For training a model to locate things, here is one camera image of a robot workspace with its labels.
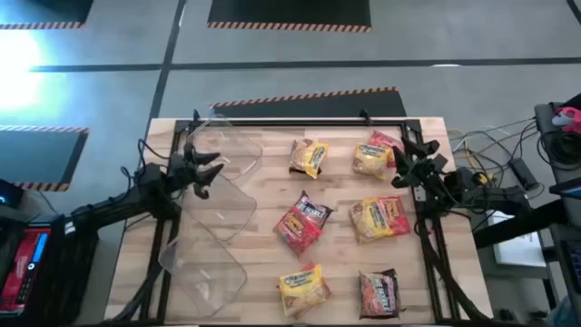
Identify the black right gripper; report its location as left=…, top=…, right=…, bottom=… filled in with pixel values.
left=390, top=135, right=450, bottom=194

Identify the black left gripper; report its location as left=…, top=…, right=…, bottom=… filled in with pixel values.
left=166, top=144, right=225, bottom=201

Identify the yellow Creamy Chicken ramen pack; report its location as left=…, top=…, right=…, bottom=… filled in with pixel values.
left=348, top=198, right=391, bottom=244
left=277, top=263, right=332, bottom=320
left=352, top=143, right=394, bottom=182
left=290, top=138, right=330, bottom=180

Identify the clear plastic bin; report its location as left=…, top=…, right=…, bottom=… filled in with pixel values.
left=183, top=113, right=264, bottom=183
left=180, top=172, right=259, bottom=243
left=157, top=211, right=250, bottom=318

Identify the black hazard-striped floor mat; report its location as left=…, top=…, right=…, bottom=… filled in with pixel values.
left=207, top=0, right=372, bottom=33
left=0, top=0, right=94, bottom=30
left=0, top=125, right=91, bottom=193
left=210, top=86, right=409, bottom=120

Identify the black power brick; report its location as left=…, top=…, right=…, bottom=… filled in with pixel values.
left=507, top=156, right=540, bottom=192

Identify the black beam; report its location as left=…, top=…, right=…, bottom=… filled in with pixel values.
left=471, top=198, right=581, bottom=250

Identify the grey side desk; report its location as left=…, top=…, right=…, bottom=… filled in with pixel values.
left=534, top=93, right=581, bottom=327

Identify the white box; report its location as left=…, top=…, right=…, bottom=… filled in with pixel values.
left=487, top=211, right=548, bottom=269

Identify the pink and red object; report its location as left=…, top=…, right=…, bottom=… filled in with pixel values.
left=551, top=106, right=581, bottom=135

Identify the black keyboard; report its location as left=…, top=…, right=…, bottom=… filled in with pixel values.
left=560, top=238, right=581, bottom=296

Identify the dark device with blue light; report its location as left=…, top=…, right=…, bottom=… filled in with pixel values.
left=0, top=179, right=26, bottom=211

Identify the red and black equipment case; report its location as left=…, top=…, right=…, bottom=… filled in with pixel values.
left=0, top=213, right=100, bottom=322

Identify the tangle of floor cables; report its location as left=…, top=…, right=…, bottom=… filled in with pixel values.
left=447, top=116, right=546, bottom=205

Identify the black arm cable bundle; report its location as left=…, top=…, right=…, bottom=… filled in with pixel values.
left=108, top=261, right=164, bottom=324
left=424, top=244, right=494, bottom=324

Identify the coiled black cable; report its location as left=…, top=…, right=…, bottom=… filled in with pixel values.
left=537, top=129, right=581, bottom=172

